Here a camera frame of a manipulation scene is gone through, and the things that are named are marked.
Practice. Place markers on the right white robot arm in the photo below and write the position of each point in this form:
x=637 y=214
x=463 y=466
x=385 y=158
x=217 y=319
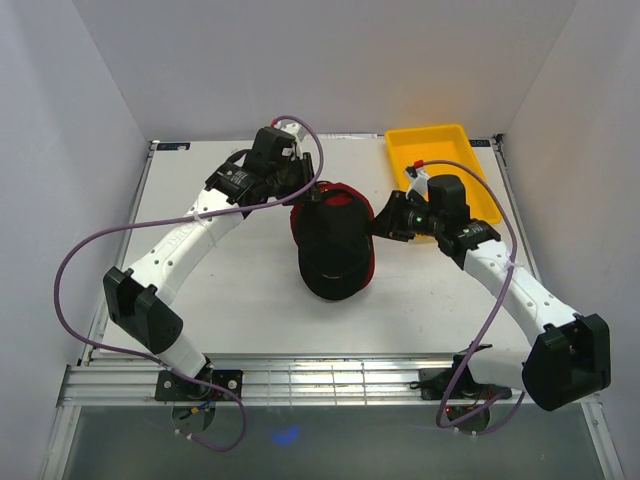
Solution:
x=569 y=356

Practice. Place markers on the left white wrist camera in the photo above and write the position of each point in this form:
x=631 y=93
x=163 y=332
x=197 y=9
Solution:
x=292 y=127

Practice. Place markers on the red baseball cap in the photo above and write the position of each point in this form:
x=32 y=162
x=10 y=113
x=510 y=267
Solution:
x=345 y=197

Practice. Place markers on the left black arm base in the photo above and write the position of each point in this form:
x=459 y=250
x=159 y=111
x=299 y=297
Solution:
x=222 y=384

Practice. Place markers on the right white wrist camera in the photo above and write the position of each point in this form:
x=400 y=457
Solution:
x=418 y=179

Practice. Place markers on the blue label sticker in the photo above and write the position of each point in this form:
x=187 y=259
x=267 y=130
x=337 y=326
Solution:
x=173 y=146

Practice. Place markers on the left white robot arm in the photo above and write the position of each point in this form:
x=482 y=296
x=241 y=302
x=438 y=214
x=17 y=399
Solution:
x=138 y=298

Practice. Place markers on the yellow plastic tray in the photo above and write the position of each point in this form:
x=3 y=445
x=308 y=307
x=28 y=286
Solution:
x=445 y=142

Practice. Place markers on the black cap gold logo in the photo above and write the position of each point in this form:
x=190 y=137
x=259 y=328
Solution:
x=332 y=250

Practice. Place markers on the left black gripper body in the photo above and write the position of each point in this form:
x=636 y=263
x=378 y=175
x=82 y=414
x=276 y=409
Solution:
x=292 y=179

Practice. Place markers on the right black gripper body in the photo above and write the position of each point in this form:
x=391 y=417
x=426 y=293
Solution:
x=422 y=220

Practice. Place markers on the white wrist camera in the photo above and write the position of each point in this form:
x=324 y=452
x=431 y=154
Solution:
x=292 y=127
x=418 y=179

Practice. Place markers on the aluminium frame rail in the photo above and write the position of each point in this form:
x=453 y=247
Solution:
x=268 y=381

